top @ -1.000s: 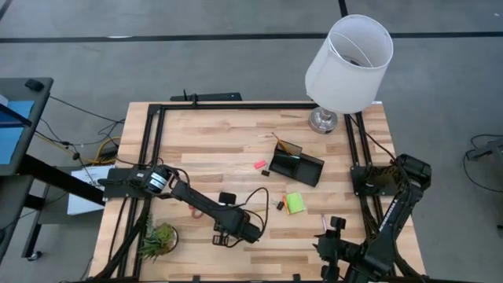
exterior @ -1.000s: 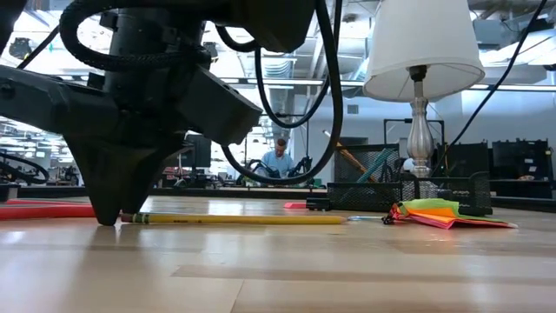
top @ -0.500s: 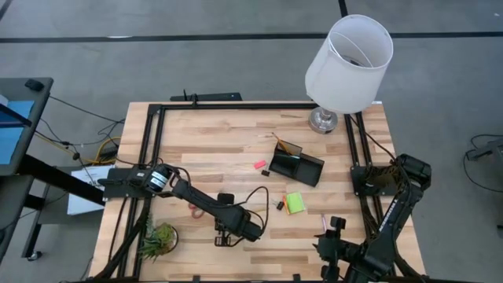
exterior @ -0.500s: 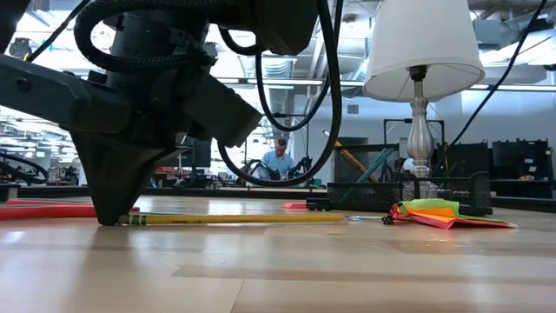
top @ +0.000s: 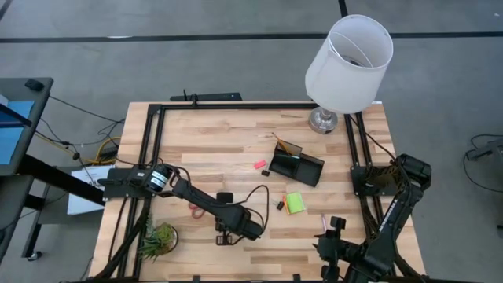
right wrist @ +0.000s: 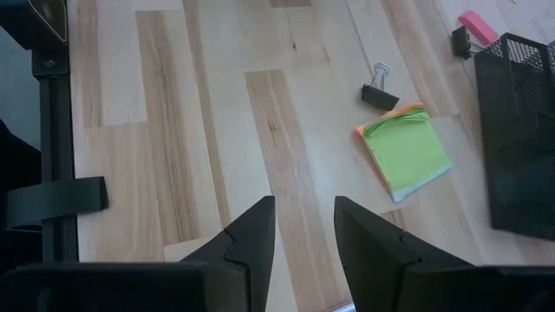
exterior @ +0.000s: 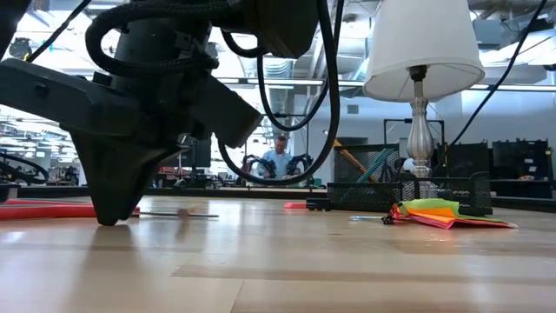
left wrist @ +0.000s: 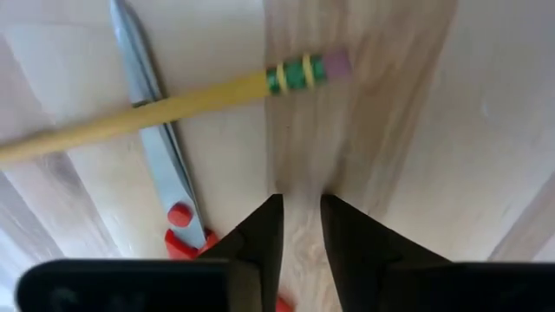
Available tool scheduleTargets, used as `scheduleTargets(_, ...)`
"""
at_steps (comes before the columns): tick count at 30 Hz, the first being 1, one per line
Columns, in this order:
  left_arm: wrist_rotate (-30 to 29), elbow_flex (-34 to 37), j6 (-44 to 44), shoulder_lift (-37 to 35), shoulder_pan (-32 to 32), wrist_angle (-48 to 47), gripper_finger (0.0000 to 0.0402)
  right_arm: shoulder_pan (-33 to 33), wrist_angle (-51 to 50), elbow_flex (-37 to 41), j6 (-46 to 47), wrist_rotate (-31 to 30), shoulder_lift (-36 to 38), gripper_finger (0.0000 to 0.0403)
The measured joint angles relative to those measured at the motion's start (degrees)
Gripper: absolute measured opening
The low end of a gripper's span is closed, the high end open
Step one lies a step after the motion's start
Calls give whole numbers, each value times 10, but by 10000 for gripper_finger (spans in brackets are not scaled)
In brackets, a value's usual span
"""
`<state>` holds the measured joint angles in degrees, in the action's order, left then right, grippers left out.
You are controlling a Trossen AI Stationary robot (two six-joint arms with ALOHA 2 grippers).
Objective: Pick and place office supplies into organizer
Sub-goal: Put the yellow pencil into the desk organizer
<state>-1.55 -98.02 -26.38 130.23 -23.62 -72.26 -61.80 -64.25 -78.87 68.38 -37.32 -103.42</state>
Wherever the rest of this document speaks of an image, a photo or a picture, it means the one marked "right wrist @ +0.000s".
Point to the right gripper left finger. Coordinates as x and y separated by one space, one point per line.
251 251

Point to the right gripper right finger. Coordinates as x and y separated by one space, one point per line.
373 260

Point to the green sticky note pad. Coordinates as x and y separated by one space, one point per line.
407 151

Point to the black binder clip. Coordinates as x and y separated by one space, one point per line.
460 41
379 97

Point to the pink sticky note pad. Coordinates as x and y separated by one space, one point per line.
477 26

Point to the black mesh desk organizer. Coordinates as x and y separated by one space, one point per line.
516 151

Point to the black clamp bracket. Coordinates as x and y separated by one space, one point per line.
56 199

